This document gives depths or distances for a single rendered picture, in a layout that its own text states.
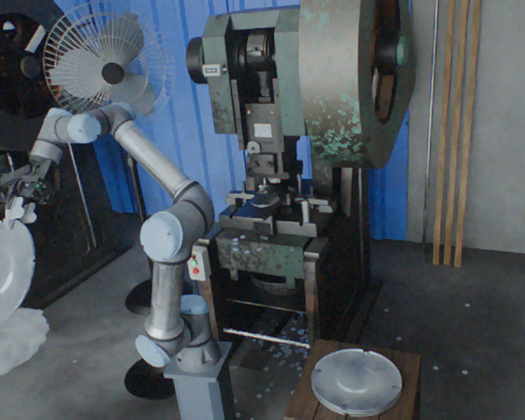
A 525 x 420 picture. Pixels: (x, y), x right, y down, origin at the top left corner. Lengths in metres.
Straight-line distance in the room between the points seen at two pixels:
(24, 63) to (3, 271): 1.49
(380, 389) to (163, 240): 0.88
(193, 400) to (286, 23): 1.34
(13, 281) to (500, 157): 2.56
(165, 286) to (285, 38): 0.97
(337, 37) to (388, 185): 1.85
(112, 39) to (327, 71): 1.20
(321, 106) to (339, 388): 0.90
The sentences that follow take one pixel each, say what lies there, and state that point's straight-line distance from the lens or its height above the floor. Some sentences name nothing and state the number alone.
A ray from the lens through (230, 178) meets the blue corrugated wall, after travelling 3.65.
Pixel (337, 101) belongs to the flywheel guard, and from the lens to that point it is 1.61.
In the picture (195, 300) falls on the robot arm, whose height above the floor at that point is 0.68.
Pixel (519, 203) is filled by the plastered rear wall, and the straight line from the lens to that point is 3.31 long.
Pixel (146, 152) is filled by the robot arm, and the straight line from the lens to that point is 1.51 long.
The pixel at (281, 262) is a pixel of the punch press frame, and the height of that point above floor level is 0.57.
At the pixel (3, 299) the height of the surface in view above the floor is 0.90.
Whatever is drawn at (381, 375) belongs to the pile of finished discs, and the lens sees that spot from 1.84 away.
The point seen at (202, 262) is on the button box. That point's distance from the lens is 2.14.
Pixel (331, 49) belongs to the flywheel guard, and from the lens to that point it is 1.58.
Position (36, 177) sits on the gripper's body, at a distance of 1.52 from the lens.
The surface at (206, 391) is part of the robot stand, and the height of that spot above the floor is 0.38.
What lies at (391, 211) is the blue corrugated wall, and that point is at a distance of 3.37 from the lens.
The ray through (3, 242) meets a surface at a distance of 1.58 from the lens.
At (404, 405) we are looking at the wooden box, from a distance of 1.78.
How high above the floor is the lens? 1.58
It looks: 23 degrees down
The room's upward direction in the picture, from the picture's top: 6 degrees counter-clockwise
